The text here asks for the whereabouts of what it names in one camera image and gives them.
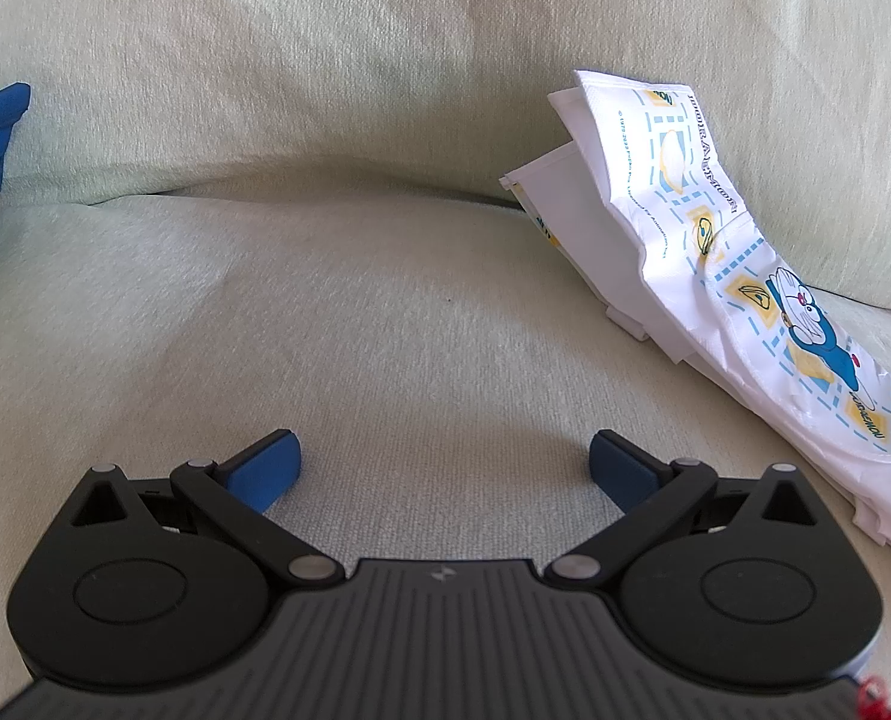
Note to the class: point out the white cartoon-print shopping bag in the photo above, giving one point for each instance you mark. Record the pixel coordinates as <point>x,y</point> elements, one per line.
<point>715,270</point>

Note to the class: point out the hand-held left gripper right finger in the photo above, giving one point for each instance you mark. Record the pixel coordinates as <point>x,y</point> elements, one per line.
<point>621,472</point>

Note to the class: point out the light green sofa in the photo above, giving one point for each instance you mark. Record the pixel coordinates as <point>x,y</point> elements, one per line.
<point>340,315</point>

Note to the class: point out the white yellow-trim shopping bag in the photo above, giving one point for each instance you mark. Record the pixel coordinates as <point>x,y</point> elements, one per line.
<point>580,240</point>

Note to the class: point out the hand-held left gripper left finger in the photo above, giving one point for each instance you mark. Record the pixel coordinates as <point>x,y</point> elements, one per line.
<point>265,469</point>

